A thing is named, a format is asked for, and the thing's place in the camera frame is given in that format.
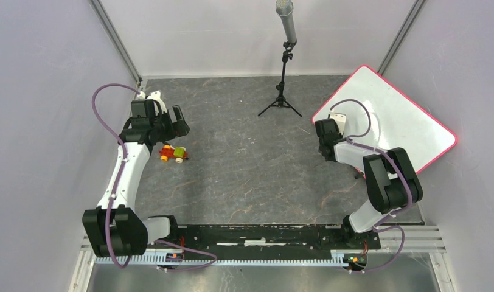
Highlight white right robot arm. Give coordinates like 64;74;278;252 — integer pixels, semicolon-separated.
315;119;423;248

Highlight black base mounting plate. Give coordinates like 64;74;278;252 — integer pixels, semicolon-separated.
166;224;381;261

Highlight black tripod stand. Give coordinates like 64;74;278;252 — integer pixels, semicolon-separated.
257;42;302;117

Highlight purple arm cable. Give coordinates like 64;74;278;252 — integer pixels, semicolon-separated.
330;99;415;275
91;83;218;273

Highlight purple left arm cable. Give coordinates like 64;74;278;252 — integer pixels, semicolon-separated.
91;83;218;273

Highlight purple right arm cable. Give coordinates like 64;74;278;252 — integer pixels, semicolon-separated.
330;99;415;275

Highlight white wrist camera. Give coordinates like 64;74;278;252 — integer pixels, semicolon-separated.
329;111;347;136
136;91;168;115

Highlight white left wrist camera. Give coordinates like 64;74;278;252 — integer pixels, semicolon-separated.
136;91;168;115

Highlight silver microphone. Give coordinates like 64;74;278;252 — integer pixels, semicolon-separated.
276;0;297;44

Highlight red yellow toy car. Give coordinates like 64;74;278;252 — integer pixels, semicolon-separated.
159;145;189;164

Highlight white toothed cable rail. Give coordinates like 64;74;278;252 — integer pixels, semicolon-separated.
94;249;369;267

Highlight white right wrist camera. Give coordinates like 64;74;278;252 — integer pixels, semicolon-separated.
329;111;347;136

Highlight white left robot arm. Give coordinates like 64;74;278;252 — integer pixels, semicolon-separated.
82;98;190;257

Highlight pink framed whiteboard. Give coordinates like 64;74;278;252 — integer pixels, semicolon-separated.
312;65;457;173

